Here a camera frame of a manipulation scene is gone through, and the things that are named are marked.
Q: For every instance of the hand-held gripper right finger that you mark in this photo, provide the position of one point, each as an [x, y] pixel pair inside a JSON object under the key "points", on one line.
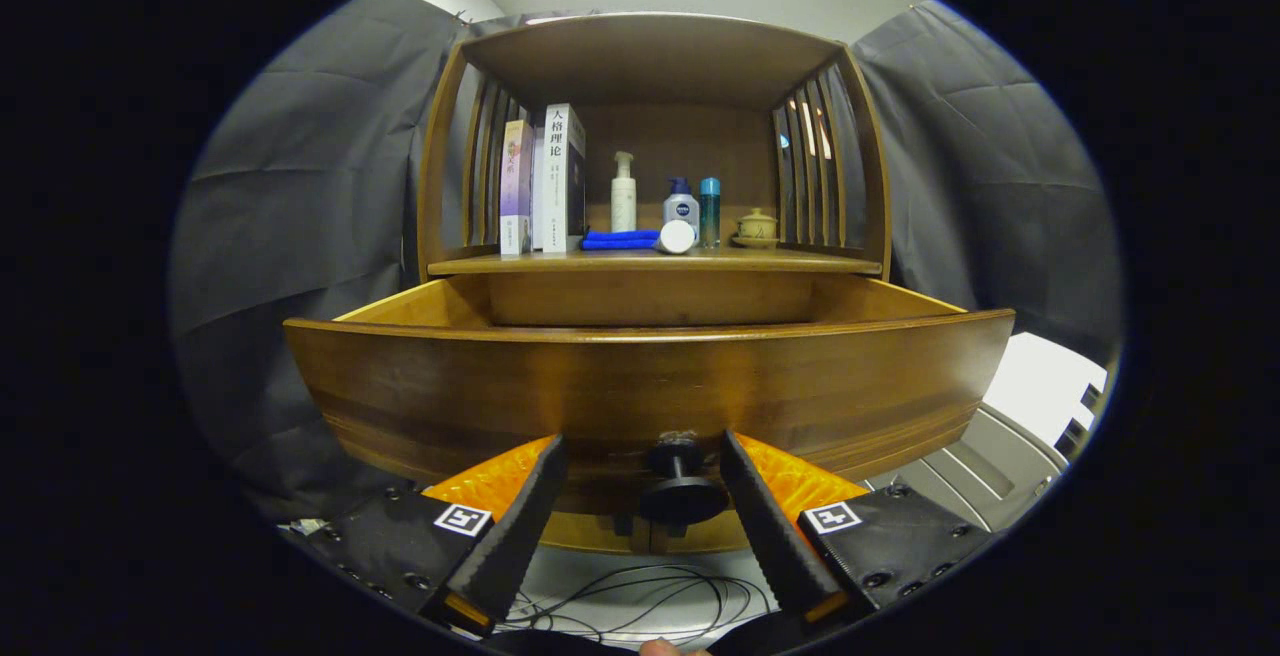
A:
{"points": [[770, 531]]}

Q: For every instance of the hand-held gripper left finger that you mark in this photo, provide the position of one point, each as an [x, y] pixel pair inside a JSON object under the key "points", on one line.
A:
{"points": [[520, 526]]}

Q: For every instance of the brown wooden drawer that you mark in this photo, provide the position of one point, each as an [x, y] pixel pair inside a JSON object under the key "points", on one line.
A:
{"points": [[650, 386]]}

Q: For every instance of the green white cleanser tube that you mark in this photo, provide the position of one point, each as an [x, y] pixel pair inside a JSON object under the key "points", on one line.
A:
{"points": [[676, 237]]}

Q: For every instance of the wooden countertop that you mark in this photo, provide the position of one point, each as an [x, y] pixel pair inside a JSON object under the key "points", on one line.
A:
{"points": [[560, 262]]}

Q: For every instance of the brown wooden cabinet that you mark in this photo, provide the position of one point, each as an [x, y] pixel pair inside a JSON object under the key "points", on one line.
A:
{"points": [[650, 56]]}

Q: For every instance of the grey ribbed panel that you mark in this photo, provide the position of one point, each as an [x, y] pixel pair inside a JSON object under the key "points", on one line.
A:
{"points": [[990, 466]]}

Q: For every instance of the folded blue cloth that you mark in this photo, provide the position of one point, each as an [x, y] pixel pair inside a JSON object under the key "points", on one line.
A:
{"points": [[615, 239]]}

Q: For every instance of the yellow lidded teacup with saucer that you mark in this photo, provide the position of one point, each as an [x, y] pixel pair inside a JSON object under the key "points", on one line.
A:
{"points": [[756, 228]]}

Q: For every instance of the white table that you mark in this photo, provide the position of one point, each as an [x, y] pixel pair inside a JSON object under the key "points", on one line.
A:
{"points": [[1040, 386]]}

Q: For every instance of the teal bottle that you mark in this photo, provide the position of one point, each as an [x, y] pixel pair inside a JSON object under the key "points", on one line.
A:
{"points": [[710, 216]]}

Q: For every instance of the white pump bottle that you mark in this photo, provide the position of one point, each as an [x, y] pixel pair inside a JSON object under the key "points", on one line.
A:
{"points": [[624, 206]]}

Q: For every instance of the clear blue-capped pump bottle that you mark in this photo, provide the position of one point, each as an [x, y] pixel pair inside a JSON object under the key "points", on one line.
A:
{"points": [[682, 204]]}

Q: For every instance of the purple book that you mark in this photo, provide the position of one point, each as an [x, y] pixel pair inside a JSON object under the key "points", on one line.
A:
{"points": [[516, 186]]}

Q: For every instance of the thick white book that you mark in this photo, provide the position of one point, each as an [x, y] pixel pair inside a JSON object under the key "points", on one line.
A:
{"points": [[553, 186]]}

